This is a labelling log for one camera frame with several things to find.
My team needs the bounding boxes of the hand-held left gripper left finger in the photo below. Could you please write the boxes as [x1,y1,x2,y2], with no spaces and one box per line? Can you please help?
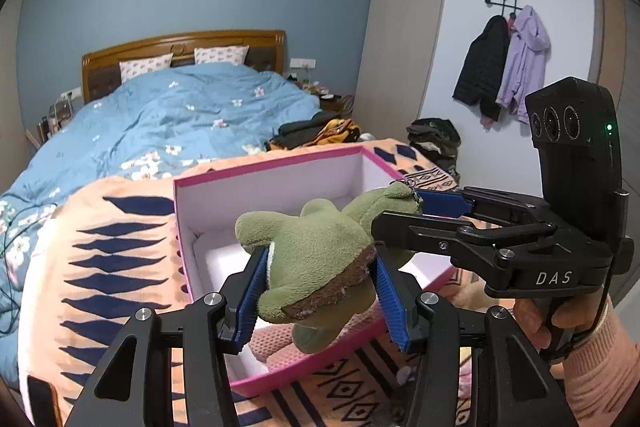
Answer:
[65,248,273,427]

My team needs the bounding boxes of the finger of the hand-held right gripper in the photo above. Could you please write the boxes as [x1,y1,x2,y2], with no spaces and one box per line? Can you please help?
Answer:
[419,187,553,230]
[371,209,551,268]

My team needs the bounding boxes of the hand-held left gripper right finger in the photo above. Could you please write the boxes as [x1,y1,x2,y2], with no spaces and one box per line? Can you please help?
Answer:
[372,254,576,427]

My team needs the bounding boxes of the green plush toy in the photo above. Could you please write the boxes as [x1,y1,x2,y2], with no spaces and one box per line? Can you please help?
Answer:
[234,183,425,355]

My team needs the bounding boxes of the pink cardboard box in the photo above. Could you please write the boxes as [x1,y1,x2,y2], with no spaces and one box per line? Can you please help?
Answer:
[172,143,458,399]

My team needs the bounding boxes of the person's right forearm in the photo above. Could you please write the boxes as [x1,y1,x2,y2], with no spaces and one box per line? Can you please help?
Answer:
[550,302,640,427]

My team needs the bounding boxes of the person's right hand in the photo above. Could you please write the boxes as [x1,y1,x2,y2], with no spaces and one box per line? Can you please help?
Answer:
[512,289,608,365]

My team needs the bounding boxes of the pink knitted toy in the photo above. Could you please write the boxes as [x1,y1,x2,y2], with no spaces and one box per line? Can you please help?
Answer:
[247,319,313,365]

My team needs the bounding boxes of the pile of dark clothes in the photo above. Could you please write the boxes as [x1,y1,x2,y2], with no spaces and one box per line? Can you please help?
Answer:
[406,118,462,182]

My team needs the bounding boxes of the yellow and black garment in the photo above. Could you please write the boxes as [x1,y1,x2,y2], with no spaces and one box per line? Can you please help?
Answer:
[267,119,361,152]

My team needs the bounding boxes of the orange patterned blanket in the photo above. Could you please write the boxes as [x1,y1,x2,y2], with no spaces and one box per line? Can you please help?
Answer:
[17,138,506,427]

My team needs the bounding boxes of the purple jacket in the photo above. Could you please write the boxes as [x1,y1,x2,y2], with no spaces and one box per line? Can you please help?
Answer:
[495,5,551,114]

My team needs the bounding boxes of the black puffer jacket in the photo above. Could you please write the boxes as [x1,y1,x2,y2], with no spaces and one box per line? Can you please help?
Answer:
[452,14,510,122]

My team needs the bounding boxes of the wooden nightstand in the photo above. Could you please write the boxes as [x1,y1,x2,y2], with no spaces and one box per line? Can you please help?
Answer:
[320,94,356,118]

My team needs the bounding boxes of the beige door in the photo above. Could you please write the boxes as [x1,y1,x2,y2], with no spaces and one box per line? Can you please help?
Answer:
[589,0,640,298]

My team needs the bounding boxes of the blue floral duvet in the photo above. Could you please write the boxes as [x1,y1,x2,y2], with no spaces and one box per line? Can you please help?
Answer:
[0,62,321,375]

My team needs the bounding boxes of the white patterned pillow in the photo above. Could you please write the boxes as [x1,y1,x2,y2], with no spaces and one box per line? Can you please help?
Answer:
[194,45,250,66]
[120,55,173,84]

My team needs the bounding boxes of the wooden bed headboard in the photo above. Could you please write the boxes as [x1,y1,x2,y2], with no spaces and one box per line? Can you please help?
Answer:
[81,30,287,105]

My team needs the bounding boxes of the cluttered bedside table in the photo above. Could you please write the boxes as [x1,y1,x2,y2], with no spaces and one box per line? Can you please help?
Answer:
[25,99,76,148]

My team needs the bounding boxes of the black wall coat rack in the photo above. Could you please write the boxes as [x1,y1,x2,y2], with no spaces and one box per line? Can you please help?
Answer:
[484,0,523,18]

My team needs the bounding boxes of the black cable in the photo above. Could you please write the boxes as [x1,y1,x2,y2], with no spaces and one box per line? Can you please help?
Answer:
[0,202,51,338]

